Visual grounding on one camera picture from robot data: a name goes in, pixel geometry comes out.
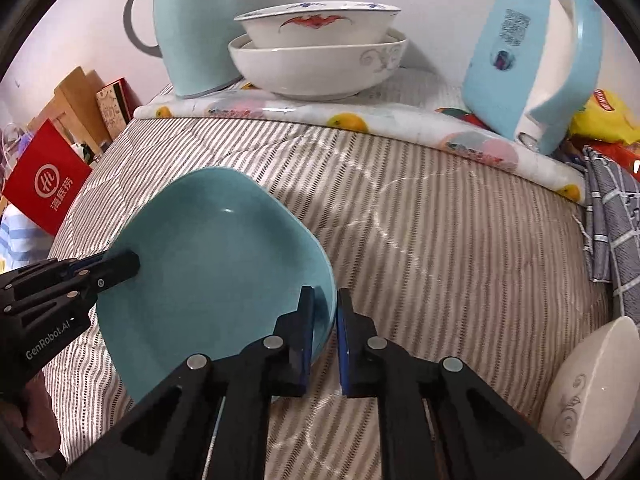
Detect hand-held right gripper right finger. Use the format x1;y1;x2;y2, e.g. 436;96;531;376
336;287;586;480

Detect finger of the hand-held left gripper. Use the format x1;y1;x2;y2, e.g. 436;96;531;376
65;250;141;312
9;255;107;292

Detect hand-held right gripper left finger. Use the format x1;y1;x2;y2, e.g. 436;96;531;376
60;285;317;480

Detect teal plate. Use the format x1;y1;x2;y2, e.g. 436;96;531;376
95;166;338;406

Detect white bowl grey scroll print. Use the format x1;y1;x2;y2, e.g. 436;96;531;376
537;316;640;478

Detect person's left hand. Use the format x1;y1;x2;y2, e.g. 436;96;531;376
0;389;62;463

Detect blue white striped cloth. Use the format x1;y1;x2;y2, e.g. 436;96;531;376
0;207;51;271

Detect red paper bag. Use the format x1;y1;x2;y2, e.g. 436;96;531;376
2;119;93;237

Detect striped quilted blanket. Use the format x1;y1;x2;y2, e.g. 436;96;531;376
42;115;616;480

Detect patterned book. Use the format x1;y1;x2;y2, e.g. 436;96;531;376
96;78;143;141

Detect wooden boards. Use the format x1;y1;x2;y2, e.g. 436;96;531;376
30;66;113;146

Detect fruit print table mat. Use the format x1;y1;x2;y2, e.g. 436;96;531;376
132;80;588;206

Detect light blue thermos jug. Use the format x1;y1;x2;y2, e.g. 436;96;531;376
123;0;243;100

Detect large white bowl grey scrolls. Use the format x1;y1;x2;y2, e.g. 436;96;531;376
228;29;408;102

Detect grey checkered cloth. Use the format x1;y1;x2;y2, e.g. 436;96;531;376
580;145;640;331

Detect light blue electric kettle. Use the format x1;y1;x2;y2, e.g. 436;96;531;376
461;0;605;157

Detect white bowl red bat print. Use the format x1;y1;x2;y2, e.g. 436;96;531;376
233;1;402;50

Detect red snack bag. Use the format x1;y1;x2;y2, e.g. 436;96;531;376
562;140;640;176

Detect yellow chip bag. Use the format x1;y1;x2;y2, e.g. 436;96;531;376
570;89;640;147

